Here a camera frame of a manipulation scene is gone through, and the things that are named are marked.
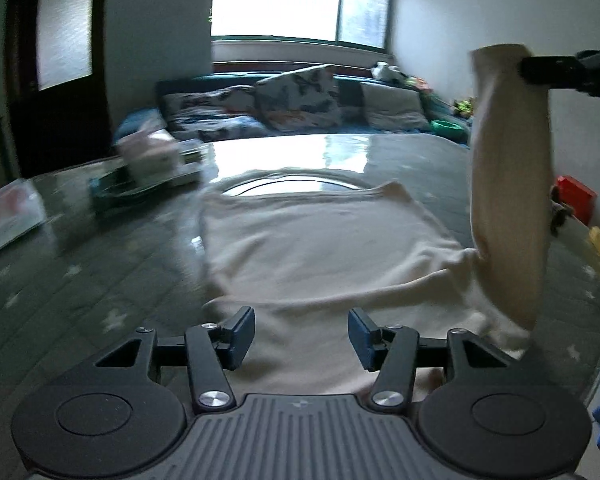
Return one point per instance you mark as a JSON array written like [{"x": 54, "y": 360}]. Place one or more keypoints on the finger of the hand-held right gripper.
[{"x": 550, "y": 71}]

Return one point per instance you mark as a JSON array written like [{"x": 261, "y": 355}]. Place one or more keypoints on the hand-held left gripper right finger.
[{"x": 362, "y": 340}]

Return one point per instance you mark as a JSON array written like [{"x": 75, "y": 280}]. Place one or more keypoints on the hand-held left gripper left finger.
[{"x": 240, "y": 332}]

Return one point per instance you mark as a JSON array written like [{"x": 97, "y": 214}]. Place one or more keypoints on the cream sweater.
[{"x": 305, "y": 240}]

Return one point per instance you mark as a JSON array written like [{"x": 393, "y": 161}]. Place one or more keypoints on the small stuffed toys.
[{"x": 462, "y": 107}]

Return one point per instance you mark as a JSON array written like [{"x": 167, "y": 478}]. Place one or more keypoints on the green bowl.
[{"x": 447, "y": 126}]

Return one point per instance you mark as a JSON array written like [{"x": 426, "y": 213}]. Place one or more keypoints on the colourful plush toy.
[{"x": 417, "y": 82}]

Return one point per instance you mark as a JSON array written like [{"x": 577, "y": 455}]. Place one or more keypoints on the round black cooktop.
[{"x": 290, "y": 185}]

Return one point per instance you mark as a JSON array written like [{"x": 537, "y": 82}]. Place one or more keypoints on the grey pillow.
[{"x": 392, "y": 105}]

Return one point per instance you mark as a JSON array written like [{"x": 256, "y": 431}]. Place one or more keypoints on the panda plush toy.
[{"x": 382, "y": 71}]

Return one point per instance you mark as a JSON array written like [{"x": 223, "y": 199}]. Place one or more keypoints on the small flat case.
[{"x": 190, "y": 152}]

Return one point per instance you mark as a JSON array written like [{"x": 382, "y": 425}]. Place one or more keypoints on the white tissue box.
[{"x": 150, "y": 157}]

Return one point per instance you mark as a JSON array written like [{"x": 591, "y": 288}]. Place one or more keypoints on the teal sofa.
[{"x": 350, "y": 92}]

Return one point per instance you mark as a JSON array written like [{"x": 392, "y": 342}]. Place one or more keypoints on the long butterfly cushion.
[{"x": 210, "y": 110}]

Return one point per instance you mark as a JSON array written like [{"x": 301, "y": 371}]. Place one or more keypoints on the butterfly print pillow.
[{"x": 300, "y": 100}]

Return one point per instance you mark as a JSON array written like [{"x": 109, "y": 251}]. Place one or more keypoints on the white pink soft tissue pack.
[{"x": 10, "y": 215}]

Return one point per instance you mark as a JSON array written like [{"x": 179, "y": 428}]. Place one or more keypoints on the dark wooden door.
[{"x": 65, "y": 120}]

